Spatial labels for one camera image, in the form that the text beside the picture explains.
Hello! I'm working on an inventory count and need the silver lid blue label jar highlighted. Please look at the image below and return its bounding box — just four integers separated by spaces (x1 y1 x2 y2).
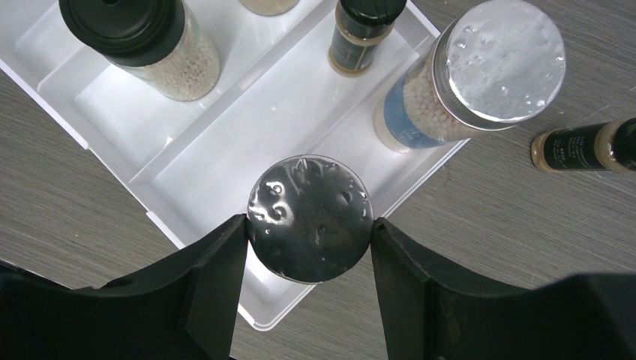
247 154 374 284

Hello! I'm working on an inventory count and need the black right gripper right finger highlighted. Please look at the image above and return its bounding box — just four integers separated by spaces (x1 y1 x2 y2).
370 218 635 359

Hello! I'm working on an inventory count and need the small taped black cap bottle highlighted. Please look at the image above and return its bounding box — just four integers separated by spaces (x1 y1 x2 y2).
530 118 635 173

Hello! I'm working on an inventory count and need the taped black lid spice jar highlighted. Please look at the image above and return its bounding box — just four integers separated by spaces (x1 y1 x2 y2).
239 0 299 17

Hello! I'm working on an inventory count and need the white divided organizer tray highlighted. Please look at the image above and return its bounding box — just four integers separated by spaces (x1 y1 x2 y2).
0 0 470 332

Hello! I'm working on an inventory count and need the black lid handled spice jar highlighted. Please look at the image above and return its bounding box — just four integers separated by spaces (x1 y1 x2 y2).
58 1 221 102

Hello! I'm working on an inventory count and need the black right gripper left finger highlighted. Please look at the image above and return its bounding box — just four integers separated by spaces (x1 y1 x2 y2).
1 214 248 359

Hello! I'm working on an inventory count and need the silver lid peppercorn jar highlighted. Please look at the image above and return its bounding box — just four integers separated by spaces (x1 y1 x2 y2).
373 1 566 152

